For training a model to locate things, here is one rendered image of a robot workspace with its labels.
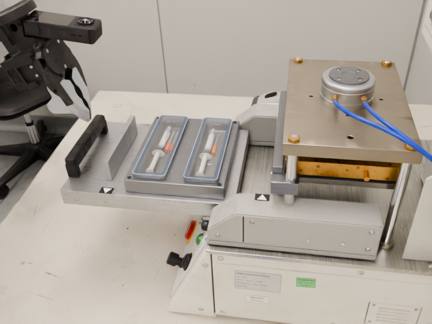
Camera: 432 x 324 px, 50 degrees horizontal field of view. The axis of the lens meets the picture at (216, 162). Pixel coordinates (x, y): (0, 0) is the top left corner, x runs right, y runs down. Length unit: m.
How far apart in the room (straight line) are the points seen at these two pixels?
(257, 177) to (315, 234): 0.21
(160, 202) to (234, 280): 0.17
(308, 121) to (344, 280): 0.25
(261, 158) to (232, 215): 0.24
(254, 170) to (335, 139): 0.26
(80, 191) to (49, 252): 0.26
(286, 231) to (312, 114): 0.17
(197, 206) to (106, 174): 0.17
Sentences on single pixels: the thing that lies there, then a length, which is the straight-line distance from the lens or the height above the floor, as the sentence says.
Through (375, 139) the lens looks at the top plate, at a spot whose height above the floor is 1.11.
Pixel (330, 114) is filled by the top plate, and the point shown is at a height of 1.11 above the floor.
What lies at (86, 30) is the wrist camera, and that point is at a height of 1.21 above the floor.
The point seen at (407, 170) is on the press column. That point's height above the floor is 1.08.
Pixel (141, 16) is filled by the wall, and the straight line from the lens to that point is 2.39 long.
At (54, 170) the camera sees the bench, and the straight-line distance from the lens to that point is 1.26.
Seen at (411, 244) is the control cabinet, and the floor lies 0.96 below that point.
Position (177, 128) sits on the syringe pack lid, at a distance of 0.86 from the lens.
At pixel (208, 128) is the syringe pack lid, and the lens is 0.85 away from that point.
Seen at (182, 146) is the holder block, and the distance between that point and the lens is 0.83.
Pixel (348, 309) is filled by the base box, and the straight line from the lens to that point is 0.81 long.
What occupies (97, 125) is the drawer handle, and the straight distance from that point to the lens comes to 0.90.
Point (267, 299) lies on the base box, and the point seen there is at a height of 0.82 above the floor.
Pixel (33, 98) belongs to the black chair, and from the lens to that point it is 2.26.
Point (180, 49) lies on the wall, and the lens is 2.40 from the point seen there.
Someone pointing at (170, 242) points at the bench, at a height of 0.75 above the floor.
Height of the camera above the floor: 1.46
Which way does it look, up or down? 37 degrees down
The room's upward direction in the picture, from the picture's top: 3 degrees counter-clockwise
